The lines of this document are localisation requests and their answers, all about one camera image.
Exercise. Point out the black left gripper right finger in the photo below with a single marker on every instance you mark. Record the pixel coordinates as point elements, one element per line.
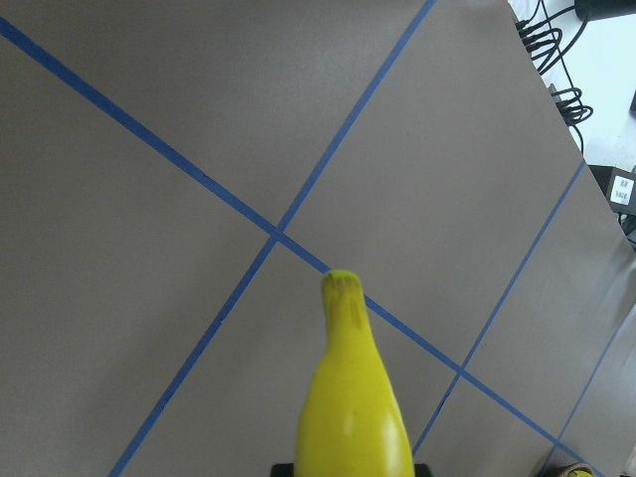
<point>421,470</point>

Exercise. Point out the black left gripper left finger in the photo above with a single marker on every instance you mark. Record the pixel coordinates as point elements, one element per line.
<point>282,470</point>

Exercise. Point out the yellow banana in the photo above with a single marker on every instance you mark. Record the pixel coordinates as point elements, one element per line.
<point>350,423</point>

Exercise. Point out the brown wicker basket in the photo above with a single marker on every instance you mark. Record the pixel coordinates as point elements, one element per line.
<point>578,469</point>

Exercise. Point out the black power adapter with label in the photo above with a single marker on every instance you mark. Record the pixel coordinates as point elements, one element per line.
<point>617,186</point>

